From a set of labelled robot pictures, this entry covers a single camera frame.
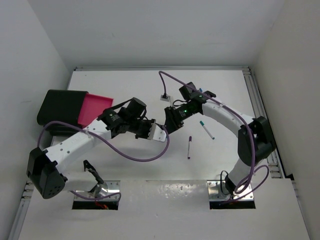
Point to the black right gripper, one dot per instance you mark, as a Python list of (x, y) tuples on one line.
[(173, 122)]

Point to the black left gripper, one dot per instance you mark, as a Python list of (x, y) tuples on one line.
[(145, 135)]

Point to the teal cap white marker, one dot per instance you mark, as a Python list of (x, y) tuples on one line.
[(206, 130)]

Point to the purple cap white marker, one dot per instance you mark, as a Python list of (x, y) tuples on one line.
[(189, 148)]

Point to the pink top drawer tray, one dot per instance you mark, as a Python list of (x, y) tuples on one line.
[(93, 105)]

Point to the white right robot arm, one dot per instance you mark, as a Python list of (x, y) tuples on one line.
[(255, 140)]

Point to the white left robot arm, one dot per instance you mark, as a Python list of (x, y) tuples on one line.
[(47, 168)]

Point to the black drawer cabinet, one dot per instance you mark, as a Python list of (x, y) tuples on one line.
[(61, 105)]

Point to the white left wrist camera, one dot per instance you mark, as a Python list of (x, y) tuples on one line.
[(156, 133)]

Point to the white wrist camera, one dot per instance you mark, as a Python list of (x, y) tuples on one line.
[(166, 98), (156, 133)]

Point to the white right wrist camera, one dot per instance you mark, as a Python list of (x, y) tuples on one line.
[(166, 98)]

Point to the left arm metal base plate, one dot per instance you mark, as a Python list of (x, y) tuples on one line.
[(108, 191)]

